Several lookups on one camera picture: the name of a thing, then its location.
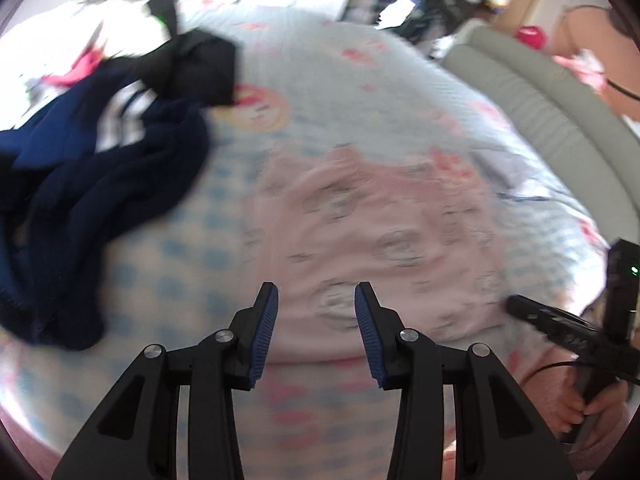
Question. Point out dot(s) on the red plush toy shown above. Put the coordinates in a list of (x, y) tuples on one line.
[(530, 37)]

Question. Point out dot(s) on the folded grey cloth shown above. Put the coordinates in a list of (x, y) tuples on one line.
[(515, 175)]

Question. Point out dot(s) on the pink buttoned pajama top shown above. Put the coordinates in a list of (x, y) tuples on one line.
[(375, 240)]

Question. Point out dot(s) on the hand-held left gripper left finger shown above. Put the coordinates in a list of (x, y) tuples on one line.
[(265, 330)]

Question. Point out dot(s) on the pink white plush toy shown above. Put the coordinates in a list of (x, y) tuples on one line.
[(590, 67)]

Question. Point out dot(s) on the magenta garment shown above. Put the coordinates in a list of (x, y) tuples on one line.
[(82, 67)]

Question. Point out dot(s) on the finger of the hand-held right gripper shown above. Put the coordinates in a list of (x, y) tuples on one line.
[(540, 310), (570, 337)]

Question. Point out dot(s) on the person's right hand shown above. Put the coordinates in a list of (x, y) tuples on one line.
[(612, 410)]

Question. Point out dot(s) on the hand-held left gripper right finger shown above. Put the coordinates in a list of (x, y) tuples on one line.
[(365, 335)]

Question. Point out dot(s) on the white garment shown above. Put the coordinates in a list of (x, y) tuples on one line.
[(60, 40)]

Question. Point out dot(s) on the navy striped garment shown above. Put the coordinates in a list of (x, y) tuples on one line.
[(100, 185)]

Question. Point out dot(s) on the checkered cartoon printed blanket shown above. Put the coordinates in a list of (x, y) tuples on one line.
[(200, 240)]

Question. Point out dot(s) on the black garment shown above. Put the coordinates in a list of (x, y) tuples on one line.
[(205, 70)]

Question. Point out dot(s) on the grey padded headboard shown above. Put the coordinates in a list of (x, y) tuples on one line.
[(550, 95)]

